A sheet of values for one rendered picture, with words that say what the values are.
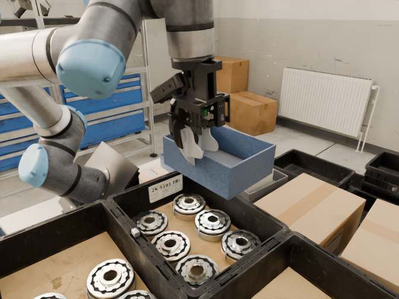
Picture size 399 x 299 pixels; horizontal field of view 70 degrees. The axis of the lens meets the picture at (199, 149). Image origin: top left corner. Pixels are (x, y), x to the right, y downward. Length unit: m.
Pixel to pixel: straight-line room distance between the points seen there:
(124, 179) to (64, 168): 0.18
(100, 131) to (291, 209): 2.08
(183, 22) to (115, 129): 2.35
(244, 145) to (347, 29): 2.96
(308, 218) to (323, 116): 2.77
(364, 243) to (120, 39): 0.68
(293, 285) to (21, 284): 0.62
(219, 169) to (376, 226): 0.49
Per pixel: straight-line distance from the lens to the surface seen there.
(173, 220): 0.87
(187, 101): 0.47
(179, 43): 0.45
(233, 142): 0.68
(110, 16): 0.42
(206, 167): 0.55
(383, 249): 0.81
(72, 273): 0.80
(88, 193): 0.99
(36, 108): 0.88
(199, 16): 0.44
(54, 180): 0.94
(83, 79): 0.38
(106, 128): 2.71
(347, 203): 1.00
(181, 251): 0.74
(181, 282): 0.59
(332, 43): 3.59
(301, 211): 0.91
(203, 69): 0.44
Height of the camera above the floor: 1.39
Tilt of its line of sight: 26 degrees down
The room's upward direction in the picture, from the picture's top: straight up
